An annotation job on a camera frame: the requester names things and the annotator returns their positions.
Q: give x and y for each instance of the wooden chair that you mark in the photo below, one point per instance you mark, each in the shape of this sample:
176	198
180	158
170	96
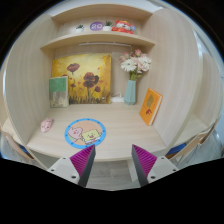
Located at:
11	150
193	143

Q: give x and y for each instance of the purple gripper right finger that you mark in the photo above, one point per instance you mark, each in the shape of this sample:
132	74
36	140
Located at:
150	168

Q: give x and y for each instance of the wooden desk shelf unit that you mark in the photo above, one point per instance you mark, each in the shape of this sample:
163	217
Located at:
188	79

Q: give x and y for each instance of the pink and white flower bouquet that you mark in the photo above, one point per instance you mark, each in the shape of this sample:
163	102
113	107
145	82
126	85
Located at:
135	63

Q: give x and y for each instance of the white power adapter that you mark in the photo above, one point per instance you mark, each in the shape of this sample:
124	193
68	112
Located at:
117	99

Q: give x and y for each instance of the green and beige book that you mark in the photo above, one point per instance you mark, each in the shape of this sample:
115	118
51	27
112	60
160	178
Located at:
58	92

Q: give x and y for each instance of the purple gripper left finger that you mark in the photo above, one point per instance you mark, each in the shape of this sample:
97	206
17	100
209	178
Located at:
76	168

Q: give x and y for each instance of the pink pig-shaped mouse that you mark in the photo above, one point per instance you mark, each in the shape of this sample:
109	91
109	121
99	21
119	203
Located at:
46	125

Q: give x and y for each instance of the red lucky figurine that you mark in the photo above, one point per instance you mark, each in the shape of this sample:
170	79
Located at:
123	26

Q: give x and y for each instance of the small potted plant right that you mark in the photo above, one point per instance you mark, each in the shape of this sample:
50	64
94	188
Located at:
107	26

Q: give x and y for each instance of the orange book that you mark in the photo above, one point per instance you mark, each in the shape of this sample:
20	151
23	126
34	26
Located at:
150	106

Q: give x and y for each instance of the yellow poppy flower painting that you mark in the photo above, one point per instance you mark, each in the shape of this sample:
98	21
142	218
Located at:
89	77

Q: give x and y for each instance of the teal ceramic vase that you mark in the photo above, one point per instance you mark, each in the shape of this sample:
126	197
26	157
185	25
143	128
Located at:
130	93

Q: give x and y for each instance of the wooden chair left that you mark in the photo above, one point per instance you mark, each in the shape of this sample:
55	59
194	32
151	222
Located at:
11	150

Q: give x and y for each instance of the small potted plant left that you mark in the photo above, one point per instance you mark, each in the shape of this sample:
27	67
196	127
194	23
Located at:
80	28

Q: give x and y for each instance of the round purple number sign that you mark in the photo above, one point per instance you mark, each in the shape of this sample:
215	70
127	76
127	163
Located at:
96	26

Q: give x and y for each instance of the small potted plant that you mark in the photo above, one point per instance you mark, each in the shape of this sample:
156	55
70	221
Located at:
80	28
107	26

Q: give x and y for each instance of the wooden chair right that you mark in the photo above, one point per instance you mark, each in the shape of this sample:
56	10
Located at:
193	143

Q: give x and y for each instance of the round cartoon mouse pad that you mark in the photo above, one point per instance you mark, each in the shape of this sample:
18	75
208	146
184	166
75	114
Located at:
85	132

